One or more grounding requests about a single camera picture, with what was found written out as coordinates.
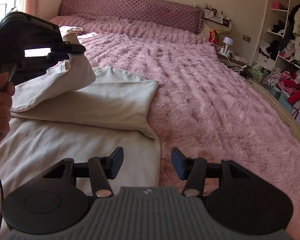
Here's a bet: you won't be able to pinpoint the white t-shirt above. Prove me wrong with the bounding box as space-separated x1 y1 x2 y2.
10 31 161 188

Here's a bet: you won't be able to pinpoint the small pink folded clothes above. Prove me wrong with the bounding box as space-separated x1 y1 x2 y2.
59 25 84 36

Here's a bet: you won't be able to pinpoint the person's left hand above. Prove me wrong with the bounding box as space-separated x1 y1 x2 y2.
0 72 15 143

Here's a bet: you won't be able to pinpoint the pink fluffy blanket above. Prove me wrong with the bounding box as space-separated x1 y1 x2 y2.
52 14 300 239

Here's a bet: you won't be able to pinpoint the purple quilted headboard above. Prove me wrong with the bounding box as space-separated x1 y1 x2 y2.
58 0 203 34

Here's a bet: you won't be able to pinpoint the white bedside lamp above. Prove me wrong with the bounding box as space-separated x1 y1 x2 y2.
223 37 234 54

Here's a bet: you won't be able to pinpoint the red snack bag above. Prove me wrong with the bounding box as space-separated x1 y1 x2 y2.
209 29 219 45

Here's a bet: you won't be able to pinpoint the white wardrobe shelf unit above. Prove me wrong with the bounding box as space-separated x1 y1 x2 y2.
251 0 300 72

